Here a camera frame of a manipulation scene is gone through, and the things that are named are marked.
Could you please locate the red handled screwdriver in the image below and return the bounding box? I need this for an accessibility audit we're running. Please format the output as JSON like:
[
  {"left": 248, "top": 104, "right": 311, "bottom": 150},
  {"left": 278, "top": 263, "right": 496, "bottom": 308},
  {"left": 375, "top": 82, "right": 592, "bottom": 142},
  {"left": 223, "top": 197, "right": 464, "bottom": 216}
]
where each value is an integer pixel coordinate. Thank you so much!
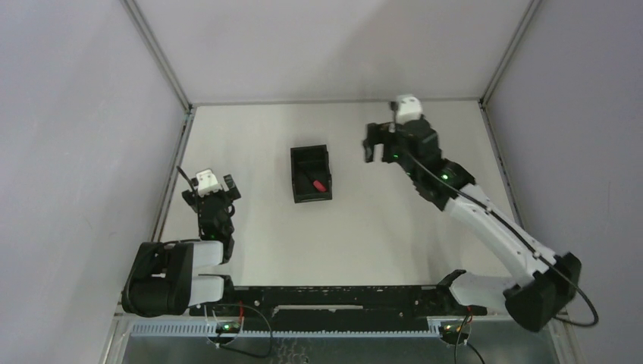
[{"left": 296, "top": 168, "right": 328, "bottom": 194}]

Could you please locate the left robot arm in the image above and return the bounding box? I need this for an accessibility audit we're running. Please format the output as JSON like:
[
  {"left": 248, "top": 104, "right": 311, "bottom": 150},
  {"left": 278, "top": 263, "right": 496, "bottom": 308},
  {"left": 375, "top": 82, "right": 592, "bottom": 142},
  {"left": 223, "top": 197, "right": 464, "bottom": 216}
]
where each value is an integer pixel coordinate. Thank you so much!
[{"left": 121, "top": 169, "right": 240, "bottom": 318}]

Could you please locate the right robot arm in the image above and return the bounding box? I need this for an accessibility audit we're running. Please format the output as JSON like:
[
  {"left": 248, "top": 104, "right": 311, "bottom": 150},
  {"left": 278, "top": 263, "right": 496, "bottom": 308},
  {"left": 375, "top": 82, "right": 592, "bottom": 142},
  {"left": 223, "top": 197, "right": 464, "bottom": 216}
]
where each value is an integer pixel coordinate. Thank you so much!
[{"left": 362, "top": 117, "right": 599, "bottom": 332}]

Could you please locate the black plastic bin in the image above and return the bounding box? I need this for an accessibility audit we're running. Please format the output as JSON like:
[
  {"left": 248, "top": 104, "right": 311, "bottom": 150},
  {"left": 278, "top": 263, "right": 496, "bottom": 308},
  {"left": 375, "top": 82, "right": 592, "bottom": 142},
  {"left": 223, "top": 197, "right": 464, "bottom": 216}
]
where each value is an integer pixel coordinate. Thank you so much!
[{"left": 290, "top": 144, "right": 332, "bottom": 203}]

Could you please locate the left green circuit board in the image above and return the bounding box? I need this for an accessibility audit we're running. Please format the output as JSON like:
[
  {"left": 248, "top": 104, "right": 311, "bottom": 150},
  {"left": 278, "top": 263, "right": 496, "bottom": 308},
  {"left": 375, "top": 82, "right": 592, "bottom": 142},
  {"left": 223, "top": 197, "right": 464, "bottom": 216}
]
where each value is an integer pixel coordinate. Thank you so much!
[{"left": 216, "top": 322, "right": 241, "bottom": 335}]

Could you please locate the green circuit board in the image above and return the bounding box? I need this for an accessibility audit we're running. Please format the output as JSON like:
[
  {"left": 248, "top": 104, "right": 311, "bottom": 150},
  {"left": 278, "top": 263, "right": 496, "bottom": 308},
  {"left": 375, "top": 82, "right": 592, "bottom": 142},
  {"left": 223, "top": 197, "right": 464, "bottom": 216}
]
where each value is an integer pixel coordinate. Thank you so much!
[
  {"left": 216, "top": 322, "right": 241, "bottom": 335},
  {"left": 439, "top": 324, "right": 470, "bottom": 346}
]

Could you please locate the right green circuit board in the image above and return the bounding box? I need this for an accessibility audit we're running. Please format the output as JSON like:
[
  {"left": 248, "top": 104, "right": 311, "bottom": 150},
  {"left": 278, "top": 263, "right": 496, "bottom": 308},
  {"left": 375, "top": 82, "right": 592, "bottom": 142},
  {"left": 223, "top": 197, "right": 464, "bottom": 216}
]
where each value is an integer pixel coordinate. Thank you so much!
[{"left": 439, "top": 324, "right": 470, "bottom": 346}]

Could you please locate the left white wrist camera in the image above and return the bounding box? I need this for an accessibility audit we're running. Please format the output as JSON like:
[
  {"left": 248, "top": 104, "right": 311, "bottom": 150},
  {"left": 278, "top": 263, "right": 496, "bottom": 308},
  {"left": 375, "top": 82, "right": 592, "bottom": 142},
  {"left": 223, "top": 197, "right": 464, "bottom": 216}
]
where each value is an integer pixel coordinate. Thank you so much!
[{"left": 195, "top": 168, "right": 223, "bottom": 197}]

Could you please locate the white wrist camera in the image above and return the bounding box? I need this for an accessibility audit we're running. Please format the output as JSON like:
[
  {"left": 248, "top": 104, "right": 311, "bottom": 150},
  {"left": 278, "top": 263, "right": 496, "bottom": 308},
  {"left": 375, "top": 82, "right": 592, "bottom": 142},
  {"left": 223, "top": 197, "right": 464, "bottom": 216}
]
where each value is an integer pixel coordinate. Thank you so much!
[
  {"left": 195, "top": 168, "right": 223, "bottom": 197},
  {"left": 389, "top": 94, "right": 423, "bottom": 124}
]

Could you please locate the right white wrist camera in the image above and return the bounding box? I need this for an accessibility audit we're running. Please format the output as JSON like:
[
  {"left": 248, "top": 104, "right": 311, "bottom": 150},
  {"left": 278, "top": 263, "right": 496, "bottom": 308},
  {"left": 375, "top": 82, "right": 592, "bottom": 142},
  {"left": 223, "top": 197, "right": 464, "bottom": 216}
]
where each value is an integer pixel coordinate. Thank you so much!
[{"left": 389, "top": 94, "right": 423, "bottom": 124}]

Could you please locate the left black loop cable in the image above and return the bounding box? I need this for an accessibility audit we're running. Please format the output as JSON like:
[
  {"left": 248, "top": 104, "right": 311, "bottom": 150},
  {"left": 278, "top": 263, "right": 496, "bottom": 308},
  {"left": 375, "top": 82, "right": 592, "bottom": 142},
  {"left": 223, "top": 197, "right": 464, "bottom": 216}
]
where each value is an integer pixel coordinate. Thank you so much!
[{"left": 213, "top": 303, "right": 274, "bottom": 360}]

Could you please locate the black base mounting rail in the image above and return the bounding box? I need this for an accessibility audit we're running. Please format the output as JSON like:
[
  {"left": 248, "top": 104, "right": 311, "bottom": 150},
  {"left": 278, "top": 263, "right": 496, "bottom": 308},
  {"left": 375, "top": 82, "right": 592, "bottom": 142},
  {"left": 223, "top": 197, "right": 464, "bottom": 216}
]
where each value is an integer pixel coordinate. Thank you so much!
[{"left": 222, "top": 285, "right": 488, "bottom": 316}]

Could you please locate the white slotted cable duct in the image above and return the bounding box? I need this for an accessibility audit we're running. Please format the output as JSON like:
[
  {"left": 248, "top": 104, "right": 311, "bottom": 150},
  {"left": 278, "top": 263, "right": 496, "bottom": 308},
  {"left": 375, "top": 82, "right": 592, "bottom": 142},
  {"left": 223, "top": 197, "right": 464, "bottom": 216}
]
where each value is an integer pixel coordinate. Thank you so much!
[{"left": 129, "top": 321, "right": 443, "bottom": 338}]

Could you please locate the right black base cable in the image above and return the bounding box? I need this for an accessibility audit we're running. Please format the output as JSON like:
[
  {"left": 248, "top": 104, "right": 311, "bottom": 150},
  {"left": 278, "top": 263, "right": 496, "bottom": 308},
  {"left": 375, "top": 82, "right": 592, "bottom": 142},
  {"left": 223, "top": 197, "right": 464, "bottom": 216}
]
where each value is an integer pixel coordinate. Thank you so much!
[{"left": 452, "top": 313, "right": 488, "bottom": 364}]

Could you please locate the aluminium frame profile right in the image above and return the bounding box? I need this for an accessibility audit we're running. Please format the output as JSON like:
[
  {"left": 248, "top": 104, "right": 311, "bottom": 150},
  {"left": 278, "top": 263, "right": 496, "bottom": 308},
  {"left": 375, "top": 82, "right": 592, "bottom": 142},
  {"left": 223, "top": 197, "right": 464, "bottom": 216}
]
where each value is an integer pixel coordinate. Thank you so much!
[{"left": 483, "top": 284, "right": 571, "bottom": 322}]

